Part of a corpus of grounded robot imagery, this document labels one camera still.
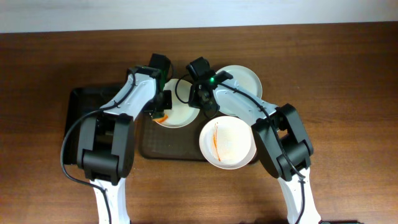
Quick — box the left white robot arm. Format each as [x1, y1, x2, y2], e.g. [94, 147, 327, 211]
[76, 64, 171, 223]

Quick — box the orange green sponge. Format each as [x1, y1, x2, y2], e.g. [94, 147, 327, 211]
[153, 114, 169, 123]

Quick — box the white plate front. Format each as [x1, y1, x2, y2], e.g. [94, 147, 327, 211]
[198, 116, 257, 170]

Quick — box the white plate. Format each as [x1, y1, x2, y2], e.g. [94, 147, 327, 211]
[198, 116, 257, 170]
[216, 65, 262, 116]
[156, 78, 200, 128]

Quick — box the black plastic tray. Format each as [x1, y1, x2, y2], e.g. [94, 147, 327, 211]
[63, 85, 134, 167]

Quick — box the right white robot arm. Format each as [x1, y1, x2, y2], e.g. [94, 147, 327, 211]
[188, 70, 322, 223]

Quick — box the brown serving tray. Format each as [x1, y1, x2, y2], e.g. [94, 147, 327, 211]
[137, 70, 261, 165]

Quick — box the white plate back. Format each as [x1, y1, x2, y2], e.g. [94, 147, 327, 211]
[216, 65, 262, 116]

